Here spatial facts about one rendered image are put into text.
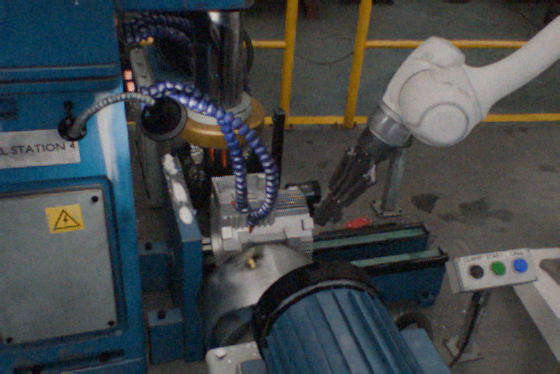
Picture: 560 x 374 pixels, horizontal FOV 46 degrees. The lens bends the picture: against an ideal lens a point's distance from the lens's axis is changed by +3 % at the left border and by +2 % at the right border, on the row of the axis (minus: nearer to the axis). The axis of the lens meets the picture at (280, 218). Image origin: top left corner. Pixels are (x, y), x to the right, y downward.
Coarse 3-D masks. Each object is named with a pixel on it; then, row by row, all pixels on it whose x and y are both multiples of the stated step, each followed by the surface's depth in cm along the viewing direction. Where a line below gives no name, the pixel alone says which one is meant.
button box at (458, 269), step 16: (480, 256) 132; (496, 256) 133; (512, 256) 134; (528, 256) 135; (448, 272) 135; (464, 272) 131; (512, 272) 133; (528, 272) 134; (464, 288) 130; (480, 288) 131
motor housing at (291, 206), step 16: (288, 192) 143; (288, 208) 139; (304, 208) 139; (272, 224) 138; (288, 224) 138; (224, 240) 135; (256, 240) 135; (272, 240) 136; (304, 240) 138; (224, 256) 135
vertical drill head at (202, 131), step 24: (216, 24) 109; (240, 24) 111; (216, 48) 111; (240, 48) 114; (216, 72) 114; (240, 72) 117; (216, 96) 117; (240, 96) 120; (192, 120) 119; (216, 120) 117; (192, 144) 120; (216, 144) 117; (240, 144) 119
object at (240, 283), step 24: (240, 264) 115; (264, 264) 114; (288, 264) 115; (216, 288) 115; (240, 288) 111; (264, 288) 109; (216, 312) 112; (240, 312) 107; (216, 336) 109; (240, 336) 106
